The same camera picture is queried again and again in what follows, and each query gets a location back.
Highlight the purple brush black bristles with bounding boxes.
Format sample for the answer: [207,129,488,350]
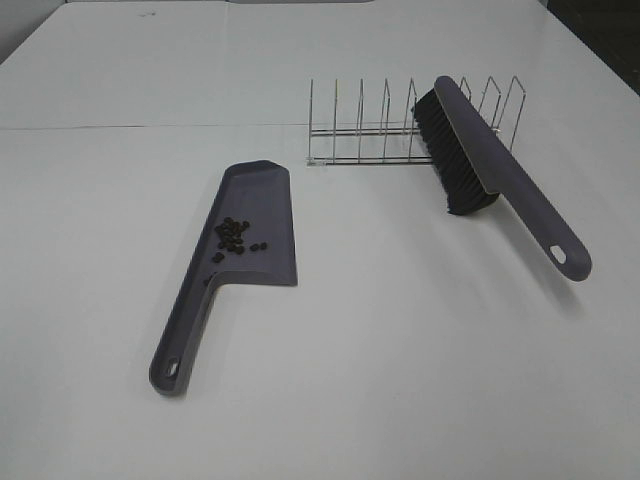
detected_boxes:
[413,75,592,281]

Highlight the pile of coffee beans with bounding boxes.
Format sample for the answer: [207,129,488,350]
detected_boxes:
[211,217,269,264]

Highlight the chrome wire rack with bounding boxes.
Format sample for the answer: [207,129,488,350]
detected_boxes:
[305,76,527,167]

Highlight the purple plastic dustpan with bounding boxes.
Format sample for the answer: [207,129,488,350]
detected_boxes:
[149,160,298,397]

